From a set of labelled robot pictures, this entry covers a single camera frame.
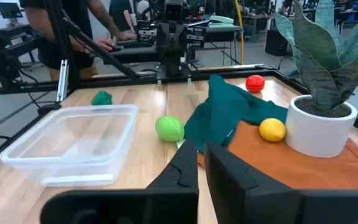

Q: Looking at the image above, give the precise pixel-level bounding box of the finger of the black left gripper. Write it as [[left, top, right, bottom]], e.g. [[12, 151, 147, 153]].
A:
[[175, 24, 188, 49], [157, 22, 172, 47]]

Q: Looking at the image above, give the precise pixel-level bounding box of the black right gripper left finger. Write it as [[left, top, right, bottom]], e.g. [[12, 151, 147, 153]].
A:
[[40, 139, 200, 224]]

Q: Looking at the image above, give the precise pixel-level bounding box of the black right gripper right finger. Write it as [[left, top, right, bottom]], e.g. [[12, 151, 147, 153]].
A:
[[204, 140, 358, 224]]

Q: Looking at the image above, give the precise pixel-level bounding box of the light green toy lime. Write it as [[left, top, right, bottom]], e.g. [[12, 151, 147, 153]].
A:
[[154, 115, 185, 143]]

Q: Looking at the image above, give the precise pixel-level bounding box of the yellow toy lemon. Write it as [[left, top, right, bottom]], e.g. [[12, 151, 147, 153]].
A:
[[259, 118, 287, 143]]

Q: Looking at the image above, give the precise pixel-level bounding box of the red toy tomato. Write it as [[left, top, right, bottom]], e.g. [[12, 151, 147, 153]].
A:
[[245, 75, 266, 93]]

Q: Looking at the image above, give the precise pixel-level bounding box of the clear plastic tupperware container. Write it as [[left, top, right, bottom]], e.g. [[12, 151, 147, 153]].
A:
[[0, 104, 139, 187]]

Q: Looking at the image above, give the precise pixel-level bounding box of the person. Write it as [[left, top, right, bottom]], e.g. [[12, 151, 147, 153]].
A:
[[109, 0, 136, 34], [19, 0, 138, 81]]

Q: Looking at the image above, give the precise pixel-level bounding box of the mint green stapler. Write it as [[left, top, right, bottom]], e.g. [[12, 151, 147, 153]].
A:
[[208, 15, 235, 29]]

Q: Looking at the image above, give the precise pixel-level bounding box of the black desk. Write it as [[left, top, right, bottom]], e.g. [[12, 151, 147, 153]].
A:
[[104, 24, 244, 65]]

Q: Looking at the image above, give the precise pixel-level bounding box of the orange cloth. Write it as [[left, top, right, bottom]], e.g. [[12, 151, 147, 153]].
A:
[[196, 119, 358, 191]]

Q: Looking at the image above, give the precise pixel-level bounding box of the dark green toy pepper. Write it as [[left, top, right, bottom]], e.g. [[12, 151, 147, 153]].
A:
[[90, 90, 114, 106]]

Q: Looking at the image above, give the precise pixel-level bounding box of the teal cloth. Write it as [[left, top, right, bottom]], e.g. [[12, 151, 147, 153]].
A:
[[183, 74, 289, 154]]

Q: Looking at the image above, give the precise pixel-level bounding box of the white plant pot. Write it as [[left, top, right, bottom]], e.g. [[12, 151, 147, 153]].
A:
[[283, 94, 358, 159]]

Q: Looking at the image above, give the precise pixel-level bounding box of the black computer case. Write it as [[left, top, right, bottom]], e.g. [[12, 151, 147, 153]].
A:
[[265, 29, 290, 57]]

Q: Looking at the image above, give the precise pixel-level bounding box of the green snake plant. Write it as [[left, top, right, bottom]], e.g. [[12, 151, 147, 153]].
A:
[[273, 0, 358, 114]]

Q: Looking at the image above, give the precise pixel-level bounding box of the small black monitor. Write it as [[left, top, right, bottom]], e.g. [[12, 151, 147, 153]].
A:
[[0, 1, 24, 19]]

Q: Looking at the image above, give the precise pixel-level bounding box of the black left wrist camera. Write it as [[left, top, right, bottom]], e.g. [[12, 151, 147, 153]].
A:
[[165, 1, 185, 22]]

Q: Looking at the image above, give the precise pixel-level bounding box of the thick yellow hose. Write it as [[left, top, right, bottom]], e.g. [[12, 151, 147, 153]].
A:
[[233, 0, 245, 65]]

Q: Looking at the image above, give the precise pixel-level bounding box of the black aluminium rig frame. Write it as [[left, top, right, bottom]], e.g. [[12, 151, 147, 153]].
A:
[[0, 0, 358, 170]]

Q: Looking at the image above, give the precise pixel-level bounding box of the silver aluminium bracket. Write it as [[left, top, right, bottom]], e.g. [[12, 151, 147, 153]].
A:
[[56, 58, 70, 103]]

